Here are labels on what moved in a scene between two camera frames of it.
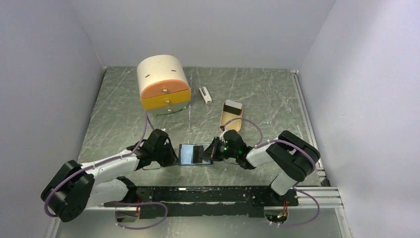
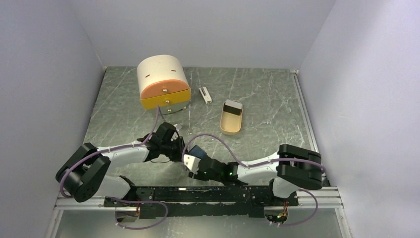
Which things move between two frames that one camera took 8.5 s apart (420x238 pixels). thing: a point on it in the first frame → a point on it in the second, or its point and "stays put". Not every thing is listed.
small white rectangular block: x=205 y=94 stays put
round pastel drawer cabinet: x=164 y=87 stays put
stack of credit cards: x=233 y=107 stays put
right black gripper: x=209 y=152 → x=198 y=175
